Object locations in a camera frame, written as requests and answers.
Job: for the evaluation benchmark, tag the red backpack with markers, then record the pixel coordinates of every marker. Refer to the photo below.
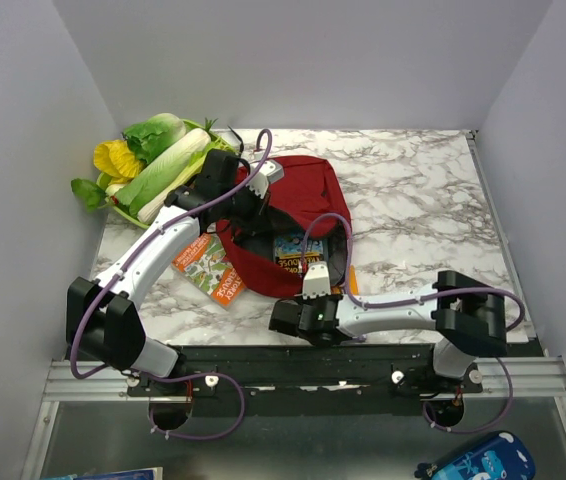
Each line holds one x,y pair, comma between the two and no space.
309,189

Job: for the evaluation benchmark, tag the blue book corner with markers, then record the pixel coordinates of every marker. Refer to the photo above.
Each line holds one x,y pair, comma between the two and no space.
152,473

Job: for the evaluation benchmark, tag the blue pencil case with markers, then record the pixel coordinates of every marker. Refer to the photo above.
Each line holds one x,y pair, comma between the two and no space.
496,455

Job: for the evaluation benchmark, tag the treehouse storey book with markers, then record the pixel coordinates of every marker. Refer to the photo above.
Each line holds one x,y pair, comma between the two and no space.
287,251

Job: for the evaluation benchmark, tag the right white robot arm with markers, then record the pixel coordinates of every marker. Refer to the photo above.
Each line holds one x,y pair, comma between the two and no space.
469,315

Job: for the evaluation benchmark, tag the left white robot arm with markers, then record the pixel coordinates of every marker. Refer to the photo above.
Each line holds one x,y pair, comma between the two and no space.
102,319

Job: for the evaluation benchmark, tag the green plastic basket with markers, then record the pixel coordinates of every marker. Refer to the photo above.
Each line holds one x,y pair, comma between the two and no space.
103,179

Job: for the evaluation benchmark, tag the yellow leaf vegetable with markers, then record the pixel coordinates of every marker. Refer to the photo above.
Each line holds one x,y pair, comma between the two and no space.
115,159

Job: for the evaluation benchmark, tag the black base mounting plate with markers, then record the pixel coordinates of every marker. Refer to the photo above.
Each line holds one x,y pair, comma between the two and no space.
228,381

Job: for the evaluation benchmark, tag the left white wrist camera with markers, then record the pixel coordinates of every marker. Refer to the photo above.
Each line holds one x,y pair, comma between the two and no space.
269,173

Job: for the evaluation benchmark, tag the napa cabbage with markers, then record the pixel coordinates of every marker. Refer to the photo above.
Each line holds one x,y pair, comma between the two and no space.
159,174

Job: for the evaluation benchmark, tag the celery stalk bunch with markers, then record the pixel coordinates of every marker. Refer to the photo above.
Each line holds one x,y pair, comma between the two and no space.
195,164

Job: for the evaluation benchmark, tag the green lettuce head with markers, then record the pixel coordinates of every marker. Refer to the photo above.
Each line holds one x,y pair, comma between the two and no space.
150,138

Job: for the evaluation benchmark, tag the orange paperback book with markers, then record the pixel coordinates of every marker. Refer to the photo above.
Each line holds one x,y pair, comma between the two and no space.
206,265

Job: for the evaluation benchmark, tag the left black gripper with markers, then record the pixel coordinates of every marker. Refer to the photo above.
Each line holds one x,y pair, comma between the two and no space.
259,219

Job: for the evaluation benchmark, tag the Roald Dahl Charlie book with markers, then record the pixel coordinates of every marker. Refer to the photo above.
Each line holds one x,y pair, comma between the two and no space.
350,285

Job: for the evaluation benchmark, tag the dark green spinach leaf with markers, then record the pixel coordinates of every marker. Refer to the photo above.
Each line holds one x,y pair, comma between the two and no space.
92,196

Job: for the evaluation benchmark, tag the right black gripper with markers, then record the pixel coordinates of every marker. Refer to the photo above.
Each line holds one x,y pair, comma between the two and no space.
307,301

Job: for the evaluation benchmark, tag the aluminium rail frame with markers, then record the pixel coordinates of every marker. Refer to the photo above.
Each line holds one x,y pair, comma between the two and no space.
418,207

